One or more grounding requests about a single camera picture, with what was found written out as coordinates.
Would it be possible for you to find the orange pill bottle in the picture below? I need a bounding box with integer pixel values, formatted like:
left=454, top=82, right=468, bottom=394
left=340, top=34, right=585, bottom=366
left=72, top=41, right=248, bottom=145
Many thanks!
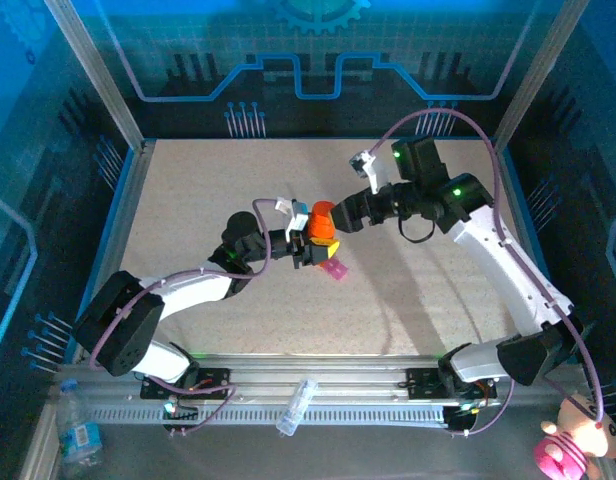
left=307, top=200, right=338, bottom=241

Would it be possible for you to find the pink pill organizer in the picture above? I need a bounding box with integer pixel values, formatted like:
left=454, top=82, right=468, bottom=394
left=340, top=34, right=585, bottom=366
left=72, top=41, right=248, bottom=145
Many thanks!
left=323, top=258, right=350, bottom=282

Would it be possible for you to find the clear empty plastic bottle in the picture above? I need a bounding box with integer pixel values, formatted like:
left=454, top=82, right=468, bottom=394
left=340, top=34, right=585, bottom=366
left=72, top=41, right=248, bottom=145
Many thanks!
left=275, top=377, right=319, bottom=437

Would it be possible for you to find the water bottle with blue label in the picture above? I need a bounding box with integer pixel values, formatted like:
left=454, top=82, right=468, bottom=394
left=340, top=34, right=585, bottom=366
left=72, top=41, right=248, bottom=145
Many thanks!
left=55, top=379, right=104, bottom=479

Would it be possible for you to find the pink and beige plush toy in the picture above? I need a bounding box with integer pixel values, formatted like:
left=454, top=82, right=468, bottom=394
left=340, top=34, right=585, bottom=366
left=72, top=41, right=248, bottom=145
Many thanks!
left=532, top=393, right=616, bottom=480

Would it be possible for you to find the small black cable loop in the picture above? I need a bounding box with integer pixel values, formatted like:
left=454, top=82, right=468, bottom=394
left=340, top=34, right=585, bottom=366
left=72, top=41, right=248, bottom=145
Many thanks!
left=397, top=214, right=436, bottom=246

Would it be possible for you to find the aluminium frame rail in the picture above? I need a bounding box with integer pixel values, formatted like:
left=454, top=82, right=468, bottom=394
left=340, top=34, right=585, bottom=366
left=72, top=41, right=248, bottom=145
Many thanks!
left=50, top=352, right=592, bottom=429

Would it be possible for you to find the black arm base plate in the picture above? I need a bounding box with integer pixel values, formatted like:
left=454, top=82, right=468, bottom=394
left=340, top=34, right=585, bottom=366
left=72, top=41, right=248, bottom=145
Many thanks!
left=139, top=367, right=232, bottom=401
left=405, top=367, right=499, bottom=401

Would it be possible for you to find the slotted grey cable duct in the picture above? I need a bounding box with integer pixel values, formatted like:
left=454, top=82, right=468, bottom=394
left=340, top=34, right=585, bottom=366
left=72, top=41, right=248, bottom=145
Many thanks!
left=90, top=404, right=452, bottom=427

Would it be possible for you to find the aluminium frame post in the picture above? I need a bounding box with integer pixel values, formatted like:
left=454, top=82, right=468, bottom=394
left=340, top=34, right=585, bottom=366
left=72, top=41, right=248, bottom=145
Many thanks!
left=492, top=0, right=592, bottom=154
left=42, top=0, right=147, bottom=154

